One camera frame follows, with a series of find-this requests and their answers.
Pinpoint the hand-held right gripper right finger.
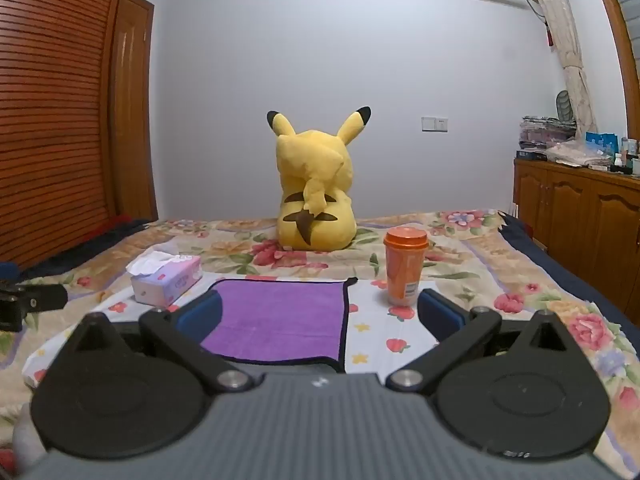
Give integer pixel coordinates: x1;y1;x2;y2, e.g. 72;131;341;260
386;289;576;394

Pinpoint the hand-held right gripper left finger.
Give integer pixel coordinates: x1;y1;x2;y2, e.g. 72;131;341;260
65;290;254;395

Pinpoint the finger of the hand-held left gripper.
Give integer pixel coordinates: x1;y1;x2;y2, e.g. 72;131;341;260
15;284;69;315

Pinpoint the purple towel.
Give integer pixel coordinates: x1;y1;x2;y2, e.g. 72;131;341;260
199;277;359;373

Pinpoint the pink tissue box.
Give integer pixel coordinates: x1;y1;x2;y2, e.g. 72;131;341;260
125;250;203;307

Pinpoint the orange plastic bottle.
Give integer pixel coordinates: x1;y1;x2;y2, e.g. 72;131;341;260
383;226;429;307

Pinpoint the floral bed sheet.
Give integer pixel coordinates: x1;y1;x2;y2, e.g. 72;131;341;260
0;207;640;480

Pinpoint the dark blue mattress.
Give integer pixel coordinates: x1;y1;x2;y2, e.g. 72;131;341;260
499;211;640;341

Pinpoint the yellow plush toy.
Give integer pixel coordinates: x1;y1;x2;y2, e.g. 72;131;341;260
266;106;372;251

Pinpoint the wooden cabinet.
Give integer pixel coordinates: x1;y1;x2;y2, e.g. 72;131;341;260
512;157;640;307

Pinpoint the wooden slatted wardrobe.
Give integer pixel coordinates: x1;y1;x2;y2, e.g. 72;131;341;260
0;0;134;267

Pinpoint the wooden door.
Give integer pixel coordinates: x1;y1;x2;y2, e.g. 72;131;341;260
107;0;159;222

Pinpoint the stack of folded cloths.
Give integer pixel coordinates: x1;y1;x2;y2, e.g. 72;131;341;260
518;115;577;154

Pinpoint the pink crumpled cloth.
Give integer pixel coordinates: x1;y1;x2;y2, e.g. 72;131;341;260
544;139;615;169

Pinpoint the blue patterned box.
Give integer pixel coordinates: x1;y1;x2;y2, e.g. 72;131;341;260
584;131;622;162

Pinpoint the green ribbed fan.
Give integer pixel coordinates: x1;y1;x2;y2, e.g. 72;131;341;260
554;90;577;122

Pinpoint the beige curtain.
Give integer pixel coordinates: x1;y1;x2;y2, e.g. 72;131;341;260
520;0;599;134

